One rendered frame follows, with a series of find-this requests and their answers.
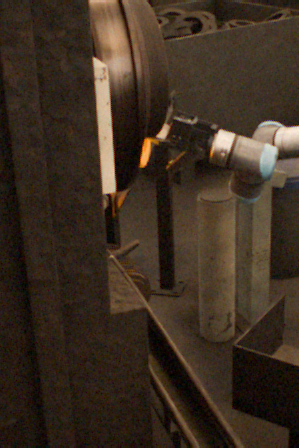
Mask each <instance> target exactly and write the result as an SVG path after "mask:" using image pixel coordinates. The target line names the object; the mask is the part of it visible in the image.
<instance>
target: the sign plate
mask: <svg viewBox="0 0 299 448"><path fill-rule="evenodd" d="M94 67H95V81H96V95H97V109H98V123H99V137H100V149H99V151H101V155H100V165H101V179H102V193H103V195H104V194H110V193H115V192H116V187H117V183H116V180H115V164H114V149H113V133H112V118H111V102H110V87H109V73H110V69H109V68H108V66H107V65H106V64H104V63H103V62H101V61H100V60H98V59H97V58H95V57H94Z"/></svg>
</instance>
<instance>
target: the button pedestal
mask: <svg viewBox="0 0 299 448"><path fill-rule="evenodd" d="M286 177H287V174H286V173H284V172H283V171H281V170H280V169H278V168H277V167H275V169H274V172H273V175H272V178H271V180H270V181H269V182H267V181H266V183H265V185H264V187H263V189H262V194H261V196H260V197H259V199H258V200H257V201H255V202H254V203H251V204H242V203H239V263H238V305H235V307H234V325H235V326H236V327H237V328H238V329H239V330H240V331H241V332H242V333H243V334H244V333H245V332H246V331H247V330H248V329H249V328H250V327H251V326H252V325H253V324H254V323H255V322H256V321H257V320H258V319H259V318H260V317H261V316H262V315H263V314H264V313H265V312H266V311H267V310H268V309H269V307H268V295H269V258H270V221H271V187H276V188H283V185H284V182H285V180H286Z"/></svg>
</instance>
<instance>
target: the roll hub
mask: <svg viewBox="0 0 299 448"><path fill-rule="evenodd" d="M130 1H131V3H132V5H133V8H134V10H135V13H136V15H137V18H138V20H139V23H140V27H141V30H142V34H143V38H144V43H145V48H146V53H147V60H148V67H149V77H150V119H149V126H148V131H147V135H146V138H152V137H156V136H157V135H158V134H159V133H160V132H161V130H162V128H163V126H164V124H165V121H166V117H167V112H168V105H169V71H168V61H167V55H166V49H165V44H164V40H163V36H162V32H161V29H160V25H159V23H158V20H157V17H156V16H155V14H154V12H153V10H152V8H151V7H150V5H149V4H148V2H147V1H146V0H130Z"/></svg>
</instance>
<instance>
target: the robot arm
mask: <svg viewBox="0 0 299 448"><path fill-rule="evenodd" d="M182 114H185V115H189V116H192V118H191V121H190V119H188V118H186V119H184V116H183V115H182ZM197 117H198V116H194V115H191V114H188V113H185V112H181V111H179V112H178V115H177V116H175V117H174V118H173V122H172V124H171V125H170V126H169V125H168V124H164V126H163V128H162V130H161V132H160V133H159V134H158V135H157V136H156V137H152V138H147V139H149V140H150V141H152V142H154V143H156V144H158V145H161V146H164V147H168V148H171V149H173V150H177V151H184V152H183V153H181V154H180V155H179V156H178V157H177V158H174V159H172V160H171V161H170V162H169V163H168V164H167V165H168V166H167V168H166V169H167V170H168V172H169V173H170V174H171V175H173V174H174V173H177V172H178V171H180V170H181V169H182V167H183V166H184V165H185V164H186V163H187V162H189V161H190V160H191V159H192V158H193V157H195V156H196V155H197V154H198V153H199V152H201V151H202V149H205V154H204V157H206V158H209V157H210V160H209V162H210V163H213V164H217V165H220V166H223V167H226V168H229V169H232V170H233V173H232V177H231V181H230V182H229V193H230V195H231V197H232V198H233V199H234V200H235V201H237V202H239V203H242V204H251V203H254V202H255V201H257V200H258V199H259V197H260V196H261V194H262V189H263V187H264V185H265V183H266V181H267V182H269V181H270V180H271V178H272V175H273V172H274V169H275V165H276V161H277V160H282V161H284V160H289V159H299V126H292V127H284V126H283V125H282V124H280V123H278V122H274V121H265V122H263V123H261V124H260V125H259V126H258V127H257V129H256V130H255V131H254V133H253V136H252V138H251V139H250V138H247V137H243V136H240V135H237V134H234V133H231V132H228V131H225V130H221V129H220V130H219V131H218V134H217V132H216V130H217V127H218V125H216V124H213V123H210V122H206V121H203V120H200V119H197Z"/></svg>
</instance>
